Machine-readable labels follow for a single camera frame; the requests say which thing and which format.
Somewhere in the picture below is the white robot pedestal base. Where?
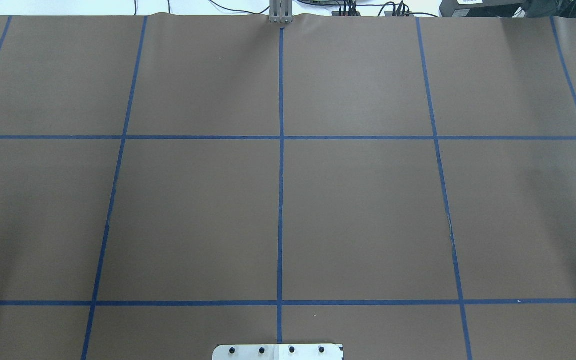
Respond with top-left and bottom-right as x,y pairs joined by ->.
212,343 -> 345,360

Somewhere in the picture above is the aluminium frame post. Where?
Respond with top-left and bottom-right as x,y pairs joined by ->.
268,0 -> 294,25

